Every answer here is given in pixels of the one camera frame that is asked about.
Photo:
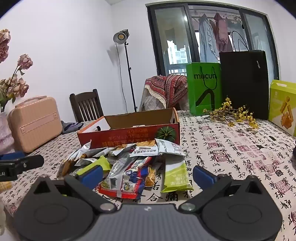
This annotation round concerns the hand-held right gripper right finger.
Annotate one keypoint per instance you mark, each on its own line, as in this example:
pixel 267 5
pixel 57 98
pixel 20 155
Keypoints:
pixel 203 177

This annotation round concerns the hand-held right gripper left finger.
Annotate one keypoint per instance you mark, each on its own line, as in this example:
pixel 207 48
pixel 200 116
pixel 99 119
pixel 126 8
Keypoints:
pixel 93 176

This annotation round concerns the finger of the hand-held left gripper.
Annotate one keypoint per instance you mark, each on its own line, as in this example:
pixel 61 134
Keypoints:
pixel 13 155
pixel 32 161

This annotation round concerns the yellow-green snack packet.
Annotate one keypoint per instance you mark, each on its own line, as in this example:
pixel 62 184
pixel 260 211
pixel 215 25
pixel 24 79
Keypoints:
pixel 97 164

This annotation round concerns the pile of snack packets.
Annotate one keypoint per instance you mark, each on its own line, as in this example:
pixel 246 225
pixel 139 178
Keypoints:
pixel 120 153

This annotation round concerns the red blue cartoon snack packet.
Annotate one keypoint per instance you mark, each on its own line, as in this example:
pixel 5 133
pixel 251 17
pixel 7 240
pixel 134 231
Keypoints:
pixel 129 178

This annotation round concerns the orange cardboard box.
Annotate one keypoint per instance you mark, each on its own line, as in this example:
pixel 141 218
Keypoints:
pixel 129 136

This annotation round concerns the pale glass vase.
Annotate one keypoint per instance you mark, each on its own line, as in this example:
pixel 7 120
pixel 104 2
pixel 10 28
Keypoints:
pixel 4 134

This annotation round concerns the pink suitcase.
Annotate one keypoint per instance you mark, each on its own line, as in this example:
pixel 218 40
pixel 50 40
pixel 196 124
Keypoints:
pixel 34 122

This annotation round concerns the calligraphy print tablecloth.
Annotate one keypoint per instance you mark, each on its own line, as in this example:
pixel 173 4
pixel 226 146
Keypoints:
pixel 231 150

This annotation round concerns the grey purple cloth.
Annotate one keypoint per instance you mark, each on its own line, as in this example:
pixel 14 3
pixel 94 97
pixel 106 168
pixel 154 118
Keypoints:
pixel 71 127

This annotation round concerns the dark wooden chair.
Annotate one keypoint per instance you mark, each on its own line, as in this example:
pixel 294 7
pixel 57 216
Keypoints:
pixel 85 104

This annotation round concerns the yellow flower branch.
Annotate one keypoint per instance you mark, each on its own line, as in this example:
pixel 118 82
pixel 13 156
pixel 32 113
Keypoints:
pixel 240 113

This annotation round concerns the green paper bag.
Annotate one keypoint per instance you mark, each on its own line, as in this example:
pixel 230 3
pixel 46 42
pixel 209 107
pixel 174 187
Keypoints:
pixel 192 88

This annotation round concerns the red patterned blanket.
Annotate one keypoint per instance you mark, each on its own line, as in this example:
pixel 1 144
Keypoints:
pixel 168 89

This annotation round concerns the dried pink flowers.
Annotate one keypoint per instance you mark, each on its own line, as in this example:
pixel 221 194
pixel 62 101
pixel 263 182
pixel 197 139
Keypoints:
pixel 23 61

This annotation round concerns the black paper bag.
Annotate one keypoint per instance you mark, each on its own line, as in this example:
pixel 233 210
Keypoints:
pixel 242 85

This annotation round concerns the yellow-green gift box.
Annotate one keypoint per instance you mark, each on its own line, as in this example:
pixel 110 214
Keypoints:
pixel 277 102

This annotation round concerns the blue hanging garment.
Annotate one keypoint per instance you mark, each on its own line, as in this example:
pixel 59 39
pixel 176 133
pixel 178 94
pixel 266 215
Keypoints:
pixel 207 41

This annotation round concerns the studio light on stand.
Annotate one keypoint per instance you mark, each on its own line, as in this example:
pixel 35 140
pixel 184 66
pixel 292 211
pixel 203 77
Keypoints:
pixel 120 37

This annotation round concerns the pink hanging garment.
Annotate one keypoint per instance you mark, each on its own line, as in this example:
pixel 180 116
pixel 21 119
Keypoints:
pixel 222 34

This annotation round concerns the dark window frame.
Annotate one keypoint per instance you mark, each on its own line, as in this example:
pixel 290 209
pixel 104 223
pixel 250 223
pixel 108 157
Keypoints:
pixel 151 23

